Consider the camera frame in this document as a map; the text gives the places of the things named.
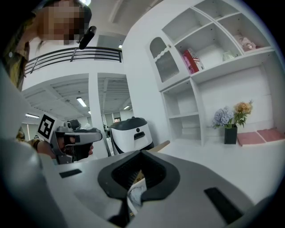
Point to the pink plush toy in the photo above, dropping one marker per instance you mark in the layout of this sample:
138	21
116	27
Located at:
247	43

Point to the person's patterned shirt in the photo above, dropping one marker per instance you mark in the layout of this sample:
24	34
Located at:
15	55

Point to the white crumpled cloth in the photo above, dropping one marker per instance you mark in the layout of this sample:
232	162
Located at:
137	196

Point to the person's left hand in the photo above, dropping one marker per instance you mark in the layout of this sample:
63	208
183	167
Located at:
83	151

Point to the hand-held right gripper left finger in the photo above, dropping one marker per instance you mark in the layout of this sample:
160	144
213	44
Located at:
84	193

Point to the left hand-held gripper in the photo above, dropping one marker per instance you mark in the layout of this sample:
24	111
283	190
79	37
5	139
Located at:
56	142

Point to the red box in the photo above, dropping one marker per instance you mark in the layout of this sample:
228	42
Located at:
192	61

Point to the white shelf cabinet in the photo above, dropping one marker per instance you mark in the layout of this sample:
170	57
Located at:
222	69

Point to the black head-worn camera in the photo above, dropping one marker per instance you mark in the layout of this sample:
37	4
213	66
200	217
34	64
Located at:
87	37

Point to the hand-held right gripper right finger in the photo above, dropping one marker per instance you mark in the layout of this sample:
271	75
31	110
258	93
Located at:
189	200

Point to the white glass cabinet door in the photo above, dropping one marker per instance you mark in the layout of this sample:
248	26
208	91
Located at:
157	76

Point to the white and black machine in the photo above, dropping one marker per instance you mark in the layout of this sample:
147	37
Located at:
131	133

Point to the long ceiling light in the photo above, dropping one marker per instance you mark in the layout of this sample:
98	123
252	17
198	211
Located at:
81	101
32	115
126	107

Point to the person's left forearm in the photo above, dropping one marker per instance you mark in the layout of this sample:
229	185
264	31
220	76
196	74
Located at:
45	149

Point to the pink box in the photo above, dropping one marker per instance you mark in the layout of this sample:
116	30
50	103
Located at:
186	64

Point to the black balcony railing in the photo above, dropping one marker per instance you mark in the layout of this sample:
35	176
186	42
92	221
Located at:
73	55

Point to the person's head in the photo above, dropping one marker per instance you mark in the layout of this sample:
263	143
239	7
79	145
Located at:
60	21

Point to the black square vase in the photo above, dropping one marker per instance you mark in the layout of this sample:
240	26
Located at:
230	135

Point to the orange flowers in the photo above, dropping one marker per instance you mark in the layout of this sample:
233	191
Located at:
243	109

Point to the blue hydrangea flowers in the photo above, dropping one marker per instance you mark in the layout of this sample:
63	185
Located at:
222	117

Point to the pink book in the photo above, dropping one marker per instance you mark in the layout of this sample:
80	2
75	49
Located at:
250	138
272	135

